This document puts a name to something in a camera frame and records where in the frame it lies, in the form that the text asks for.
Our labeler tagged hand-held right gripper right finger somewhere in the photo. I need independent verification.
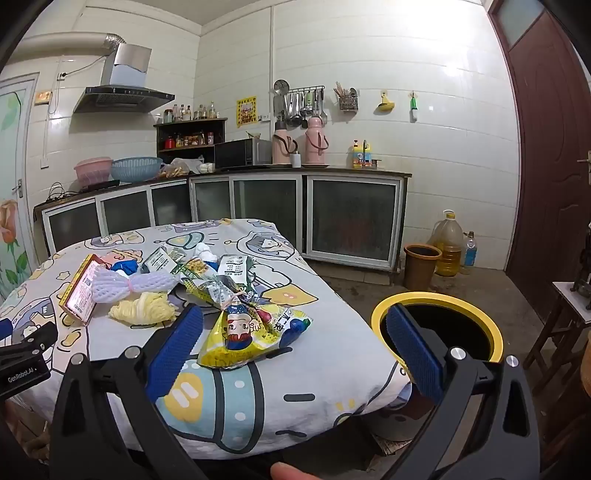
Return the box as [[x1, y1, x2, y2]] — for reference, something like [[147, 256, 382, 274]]
[[385, 304, 541, 480]]

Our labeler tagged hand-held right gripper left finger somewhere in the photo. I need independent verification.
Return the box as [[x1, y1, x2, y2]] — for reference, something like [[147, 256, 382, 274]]
[[50, 305, 206, 480]]

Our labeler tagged black bin with yellow rim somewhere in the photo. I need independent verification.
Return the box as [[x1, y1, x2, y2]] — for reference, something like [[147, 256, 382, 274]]
[[370, 292, 505, 377]]

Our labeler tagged white foam fruit net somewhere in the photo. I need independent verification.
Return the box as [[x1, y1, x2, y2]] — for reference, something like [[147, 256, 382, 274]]
[[91, 268, 178, 305]]

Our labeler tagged green and white snack packet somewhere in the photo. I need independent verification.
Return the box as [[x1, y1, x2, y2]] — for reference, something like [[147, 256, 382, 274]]
[[216, 255, 262, 301], [140, 246, 188, 275]]

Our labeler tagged person's right hand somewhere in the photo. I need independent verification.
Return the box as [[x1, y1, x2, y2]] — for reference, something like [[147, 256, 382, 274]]
[[270, 463, 315, 480]]

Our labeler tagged yellow cartoon snack packet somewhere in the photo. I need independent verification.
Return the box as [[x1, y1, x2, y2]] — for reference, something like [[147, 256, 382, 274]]
[[198, 300, 314, 370]]

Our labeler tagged yellow green snack packet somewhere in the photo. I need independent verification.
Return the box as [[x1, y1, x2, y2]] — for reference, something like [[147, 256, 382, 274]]
[[182, 258, 241, 308]]

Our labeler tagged brown plastic bucket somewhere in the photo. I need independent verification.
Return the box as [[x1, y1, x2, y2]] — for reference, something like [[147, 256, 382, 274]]
[[403, 244, 444, 291]]

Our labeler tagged red and yellow box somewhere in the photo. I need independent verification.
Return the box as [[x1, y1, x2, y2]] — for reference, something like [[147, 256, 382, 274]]
[[59, 254, 114, 326]]

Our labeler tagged large cooking oil jug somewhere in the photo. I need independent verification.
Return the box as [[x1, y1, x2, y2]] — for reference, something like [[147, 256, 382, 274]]
[[427, 210, 464, 277]]

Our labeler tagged clear water bottle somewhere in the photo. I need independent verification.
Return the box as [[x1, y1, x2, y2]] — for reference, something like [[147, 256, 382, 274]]
[[462, 231, 478, 268]]

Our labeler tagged cartoon printed tablecloth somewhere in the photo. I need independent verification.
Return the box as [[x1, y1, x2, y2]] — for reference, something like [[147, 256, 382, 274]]
[[0, 218, 414, 462]]

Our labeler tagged floral glass door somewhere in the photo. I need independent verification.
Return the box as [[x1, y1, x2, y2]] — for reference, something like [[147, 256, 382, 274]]
[[0, 74, 40, 287]]

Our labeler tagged kitchen counter cabinet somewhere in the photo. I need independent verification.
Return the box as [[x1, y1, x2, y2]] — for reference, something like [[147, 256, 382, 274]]
[[33, 166, 413, 273]]

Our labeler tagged wooden stool with white top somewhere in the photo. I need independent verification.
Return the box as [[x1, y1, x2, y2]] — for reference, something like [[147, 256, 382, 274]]
[[524, 281, 591, 384]]

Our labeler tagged plastic bag of food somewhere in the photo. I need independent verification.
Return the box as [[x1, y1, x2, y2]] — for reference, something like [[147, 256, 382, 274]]
[[159, 157, 204, 178]]

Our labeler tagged blue plastic basket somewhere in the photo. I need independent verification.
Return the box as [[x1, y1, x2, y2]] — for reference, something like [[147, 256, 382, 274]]
[[111, 157, 163, 182]]

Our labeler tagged dark hand-crank machine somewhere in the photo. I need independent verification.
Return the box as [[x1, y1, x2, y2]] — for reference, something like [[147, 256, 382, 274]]
[[570, 222, 591, 310]]

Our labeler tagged pink plastic basin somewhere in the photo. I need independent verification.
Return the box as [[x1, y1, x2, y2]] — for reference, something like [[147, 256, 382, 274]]
[[74, 157, 114, 183]]

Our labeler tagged yellow detergent bottle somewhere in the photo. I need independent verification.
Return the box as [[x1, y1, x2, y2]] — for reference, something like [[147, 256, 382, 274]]
[[352, 140, 374, 169]]

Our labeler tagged black microwave oven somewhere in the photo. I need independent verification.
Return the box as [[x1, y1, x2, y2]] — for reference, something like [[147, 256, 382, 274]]
[[213, 138, 273, 170]]

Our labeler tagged row of seasoning bottles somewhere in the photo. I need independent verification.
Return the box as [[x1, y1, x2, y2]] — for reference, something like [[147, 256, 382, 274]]
[[165, 131, 216, 149]]

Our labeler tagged dark wooden spice shelf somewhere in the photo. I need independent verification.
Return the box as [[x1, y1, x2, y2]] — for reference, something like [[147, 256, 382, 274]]
[[154, 117, 228, 151]]

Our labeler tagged dark red wooden door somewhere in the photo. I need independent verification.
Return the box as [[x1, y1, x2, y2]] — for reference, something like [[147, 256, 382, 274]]
[[487, 0, 591, 324]]

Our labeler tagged pink thermos flask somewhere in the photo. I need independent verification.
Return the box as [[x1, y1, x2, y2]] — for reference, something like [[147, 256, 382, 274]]
[[305, 116, 329, 165], [271, 117, 298, 165]]

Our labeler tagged row of glass jars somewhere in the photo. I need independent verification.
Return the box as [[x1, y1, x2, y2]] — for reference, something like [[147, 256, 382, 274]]
[[163, 102, 219, 123]]

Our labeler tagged steel range hood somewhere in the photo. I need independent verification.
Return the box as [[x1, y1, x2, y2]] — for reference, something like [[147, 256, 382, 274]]
[[73, 44, 176, 114]]

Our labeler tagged rack of hanging kitchen utensils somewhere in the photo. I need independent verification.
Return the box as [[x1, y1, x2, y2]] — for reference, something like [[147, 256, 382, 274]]
[[273, 79, 328, 130]]

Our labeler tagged black power cable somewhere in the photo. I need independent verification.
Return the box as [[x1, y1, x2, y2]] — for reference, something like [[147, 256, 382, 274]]
[[42, 182, 78, 205]]

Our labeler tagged yellow wall poster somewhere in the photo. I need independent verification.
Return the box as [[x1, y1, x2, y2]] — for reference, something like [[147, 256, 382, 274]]
[[236, 96, 258, 127]]

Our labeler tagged wire chopstick holder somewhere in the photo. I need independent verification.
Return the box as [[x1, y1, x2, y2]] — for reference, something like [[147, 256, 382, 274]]
[[335, 82, 360, 112]]

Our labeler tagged white exhaust duct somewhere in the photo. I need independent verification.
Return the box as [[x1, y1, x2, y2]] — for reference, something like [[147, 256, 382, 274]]
[[14, 32, 127, 61]]

